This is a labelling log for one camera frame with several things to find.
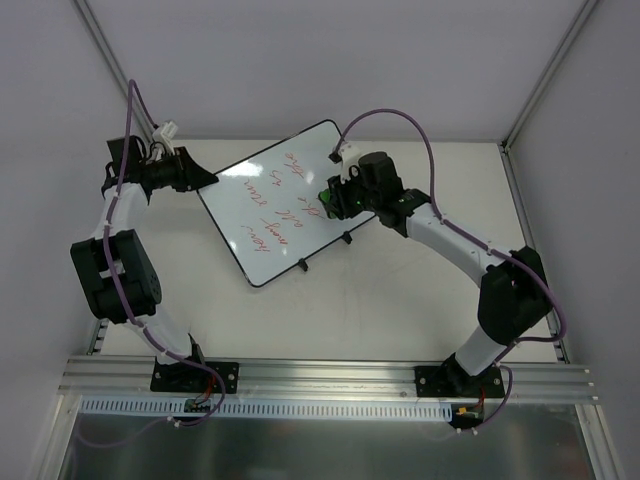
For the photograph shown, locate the green whiteboard eraser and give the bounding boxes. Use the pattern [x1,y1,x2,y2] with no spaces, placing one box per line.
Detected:
[318,189,336,219]

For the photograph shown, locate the black framed whiteboard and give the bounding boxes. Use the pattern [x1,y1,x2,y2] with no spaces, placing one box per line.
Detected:
[198,119,373,288]

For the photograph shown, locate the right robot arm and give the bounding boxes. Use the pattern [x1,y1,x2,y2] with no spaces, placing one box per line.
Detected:
[318,151,552,396]

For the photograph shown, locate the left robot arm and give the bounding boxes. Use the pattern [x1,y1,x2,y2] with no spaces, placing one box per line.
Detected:
[70,136,218,391]

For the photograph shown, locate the black whiteboard stand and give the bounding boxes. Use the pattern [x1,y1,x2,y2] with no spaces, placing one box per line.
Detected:
[296,230,353,273]

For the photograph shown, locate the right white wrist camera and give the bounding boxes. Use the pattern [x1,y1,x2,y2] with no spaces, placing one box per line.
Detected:
[329,142,362,184]

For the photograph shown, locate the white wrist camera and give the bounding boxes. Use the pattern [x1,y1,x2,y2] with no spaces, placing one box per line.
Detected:
[152,120,178,155]
[329,142,362,184]

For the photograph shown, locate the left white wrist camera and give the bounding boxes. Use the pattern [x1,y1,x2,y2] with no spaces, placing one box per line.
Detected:
[152,120,178,155]

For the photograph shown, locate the left aluminium frame post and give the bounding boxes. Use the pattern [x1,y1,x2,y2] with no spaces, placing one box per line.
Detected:
[70,0,153,143]

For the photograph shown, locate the aluminium frame post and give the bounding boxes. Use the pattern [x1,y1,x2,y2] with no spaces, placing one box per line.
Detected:
[70,0,153,143]
[501,1,621,361]

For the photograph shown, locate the right aluminium frame post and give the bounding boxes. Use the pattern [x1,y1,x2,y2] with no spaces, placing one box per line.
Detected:
[501,1,621,361]

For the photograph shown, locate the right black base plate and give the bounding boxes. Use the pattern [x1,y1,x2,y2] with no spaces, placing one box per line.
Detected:
[413,365,506,399]

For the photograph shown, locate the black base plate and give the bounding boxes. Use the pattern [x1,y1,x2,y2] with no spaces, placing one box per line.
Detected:
[413,365,506,399]
[150,361,240,395]

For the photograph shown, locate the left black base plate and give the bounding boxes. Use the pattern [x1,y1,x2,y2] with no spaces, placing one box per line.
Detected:
[150,361,240,395]

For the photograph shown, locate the aluminium mounting rail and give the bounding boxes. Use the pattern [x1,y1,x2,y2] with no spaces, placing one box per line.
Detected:
[58,355,600,404]

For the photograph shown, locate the white slotted cable duct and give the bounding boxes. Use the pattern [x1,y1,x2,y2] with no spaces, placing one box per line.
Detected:
[78,396,453,423]

